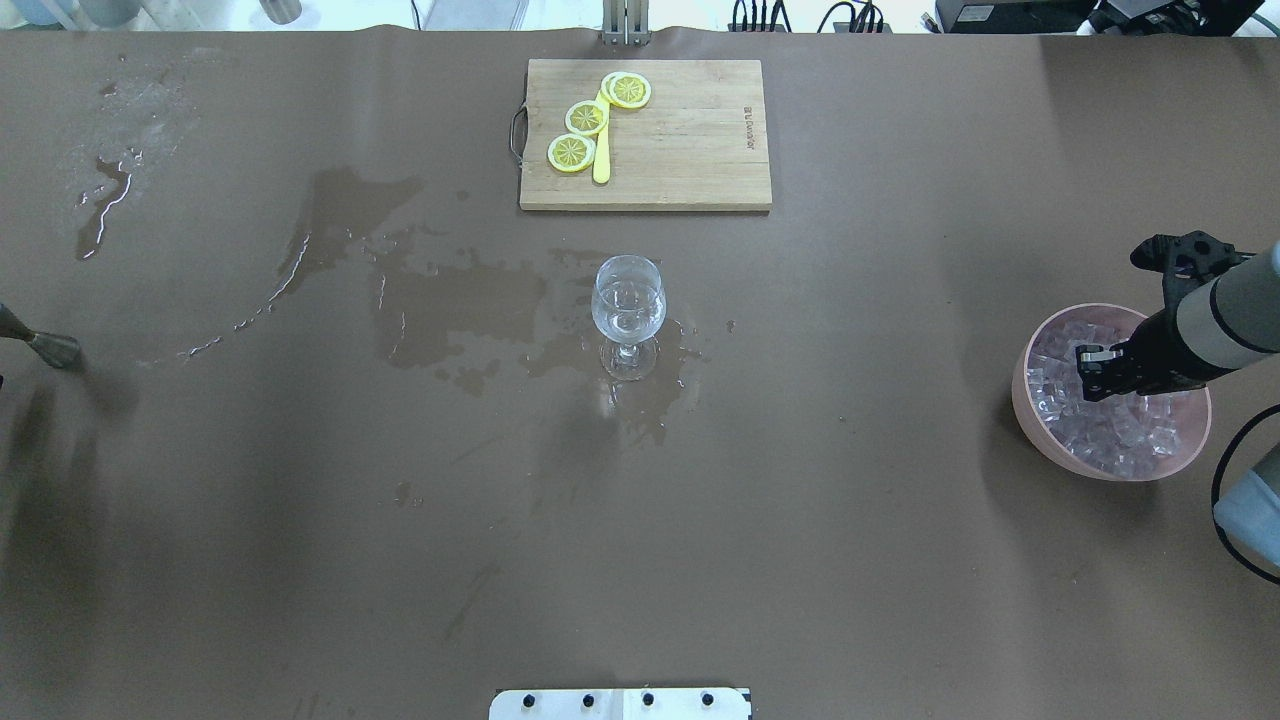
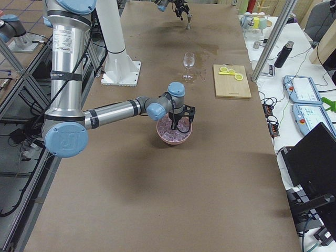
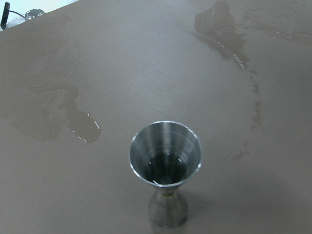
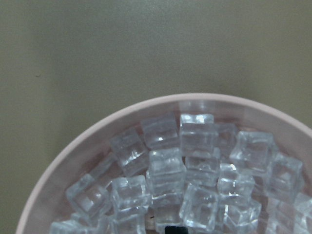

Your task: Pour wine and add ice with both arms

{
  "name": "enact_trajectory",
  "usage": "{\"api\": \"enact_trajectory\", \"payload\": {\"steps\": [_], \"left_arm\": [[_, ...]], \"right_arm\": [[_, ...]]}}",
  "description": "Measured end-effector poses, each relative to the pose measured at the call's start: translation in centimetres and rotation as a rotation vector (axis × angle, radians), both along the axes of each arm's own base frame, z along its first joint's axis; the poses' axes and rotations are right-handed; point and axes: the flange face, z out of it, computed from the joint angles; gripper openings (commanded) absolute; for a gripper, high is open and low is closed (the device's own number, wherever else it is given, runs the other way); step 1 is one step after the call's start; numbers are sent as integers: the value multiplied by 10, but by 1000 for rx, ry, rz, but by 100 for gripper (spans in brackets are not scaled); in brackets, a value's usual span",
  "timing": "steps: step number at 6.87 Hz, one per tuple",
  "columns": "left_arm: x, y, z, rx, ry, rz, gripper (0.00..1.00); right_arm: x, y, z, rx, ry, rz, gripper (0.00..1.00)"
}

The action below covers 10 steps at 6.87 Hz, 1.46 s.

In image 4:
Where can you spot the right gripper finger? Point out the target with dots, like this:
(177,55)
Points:
(176,230)

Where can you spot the pink ice bowl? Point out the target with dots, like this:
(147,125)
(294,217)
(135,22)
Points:
(47,201)

